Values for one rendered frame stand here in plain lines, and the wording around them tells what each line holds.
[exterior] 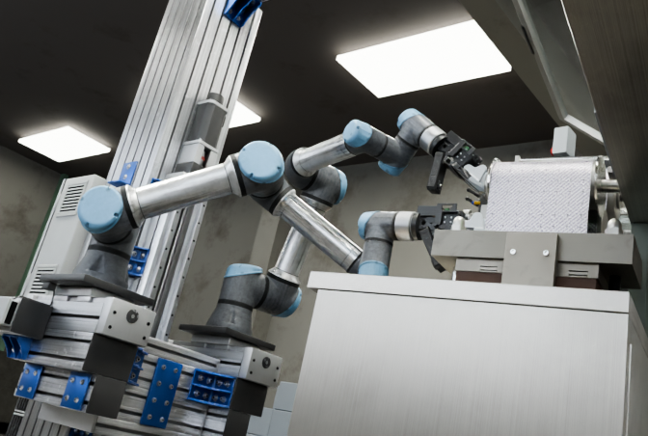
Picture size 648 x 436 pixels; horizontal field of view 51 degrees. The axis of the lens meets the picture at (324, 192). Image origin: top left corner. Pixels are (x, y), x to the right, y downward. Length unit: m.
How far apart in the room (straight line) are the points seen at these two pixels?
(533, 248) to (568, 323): 0.18
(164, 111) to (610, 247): 1.49
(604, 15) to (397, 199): 5.98
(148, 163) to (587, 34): 1.56
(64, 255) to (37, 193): 8.16
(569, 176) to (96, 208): 1.15
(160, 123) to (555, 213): 1.29
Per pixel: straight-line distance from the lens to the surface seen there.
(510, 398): 1.31
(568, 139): 2.43
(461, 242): 1.49
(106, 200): 1.79
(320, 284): 1.52
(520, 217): 1.69
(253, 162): 1.78
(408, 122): 1.98
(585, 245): 1.42
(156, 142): 2.27
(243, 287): 2.21
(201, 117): 2.30
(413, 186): 6.87
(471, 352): 1.35
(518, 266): 1.41
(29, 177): 10.46
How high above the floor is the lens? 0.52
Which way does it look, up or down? 21 degrees up
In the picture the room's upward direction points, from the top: 13 degrees clockwise
